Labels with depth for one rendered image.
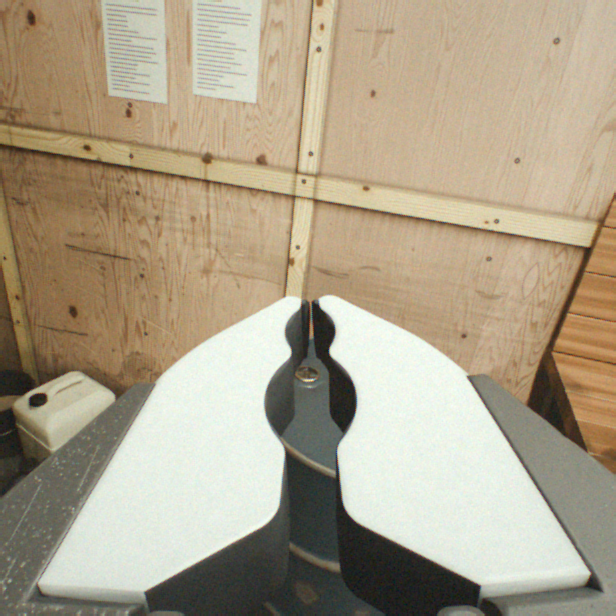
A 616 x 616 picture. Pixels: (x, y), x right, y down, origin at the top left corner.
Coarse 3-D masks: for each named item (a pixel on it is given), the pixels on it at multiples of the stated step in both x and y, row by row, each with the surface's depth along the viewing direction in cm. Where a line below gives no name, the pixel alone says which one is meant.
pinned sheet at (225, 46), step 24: (216, 0) 140; (240, 0) 138; (216, 24) 143; (240, 24) 141; (216, 48) 146; (240, 48) 144; (216, 72) 149; (240, 72) 147; (216, 96) 152; (240, 96) 150
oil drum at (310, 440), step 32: (320, 384) 129; (320, 416) 117; (288, 448) 105; (320, 448) 108; (288, 480) 109; (320, 480) 103; (320, 512) 107; (320, 544) 111; (288, 576) 122; (320, 576) 116; (256, 608) 140; (288, 608) 127; (320, 608) 121; (352, 608) 119
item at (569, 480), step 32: (480, 384) 9; (512, 416) 8; (512, 448) 7; (544, 448) 7; (576, 448) 7; (544, 480) 7; (576, 480) 7; (608, 480) 7; (576, 512) 6; (608, 512) 6; (576, 544) 6; (608, 544) 6; (608, 576) 5; (480, 608) 6; (512, 608) 5; (544, 608) 5; (576, 608) 5; (608, 608) 5
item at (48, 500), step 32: (128, 416) 8; (64, 448) 7; (96, 448) 7; (32, 480) 7; (64, 480) 7; (96, 480) 7; (0, 512) 6; (32, 512) 6; (64, 512) 6; (0, 544) 6; (32, 544) 6; (0, 576) 6; (32, 576) 6; (0, 608) 5; (32, 608) 5; (64, 608) 5; (96, 608) 5; (128, 608) 5
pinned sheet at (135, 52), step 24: (120, 0) 146; (144, 0) 145; (120, 24) 149; (144, 24) 148; (120, 48) 153; (144, 48) 151; (120, 72) 156; (144, 72) 154; (120, 96) 159; (144, 96) 157
